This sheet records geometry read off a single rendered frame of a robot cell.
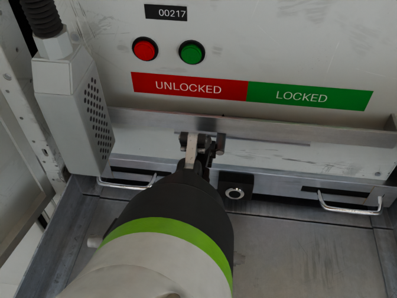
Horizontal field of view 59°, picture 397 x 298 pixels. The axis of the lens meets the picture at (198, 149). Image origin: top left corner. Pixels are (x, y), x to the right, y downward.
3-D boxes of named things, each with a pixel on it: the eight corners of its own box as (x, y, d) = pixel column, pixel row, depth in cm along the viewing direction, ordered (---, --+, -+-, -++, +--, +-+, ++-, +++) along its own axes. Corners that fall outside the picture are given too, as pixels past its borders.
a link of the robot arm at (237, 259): (238, 346, 24) (254, 227, 21) (72, 321, 25) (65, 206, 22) (238, 285, 29) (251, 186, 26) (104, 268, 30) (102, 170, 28)
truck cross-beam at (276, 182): (389, 207, 61) (404, 187, 56) (90, 175, 65) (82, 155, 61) (383, 184, 64) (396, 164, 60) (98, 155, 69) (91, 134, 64)
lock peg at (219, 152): (226, 158, 50) (228, 140, 47) (211, 157, 50) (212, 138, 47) (229, 128, 54) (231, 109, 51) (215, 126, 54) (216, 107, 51)
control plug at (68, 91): (102, 178, 48) (66, 72, 35) (68, 174, 48) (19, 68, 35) (118, 137, 53) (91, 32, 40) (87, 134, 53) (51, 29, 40)
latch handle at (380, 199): (386, 218, 56) (388, 216, 56) (317, 210, 57) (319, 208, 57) (379, 191, 60) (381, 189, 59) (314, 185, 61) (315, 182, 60)
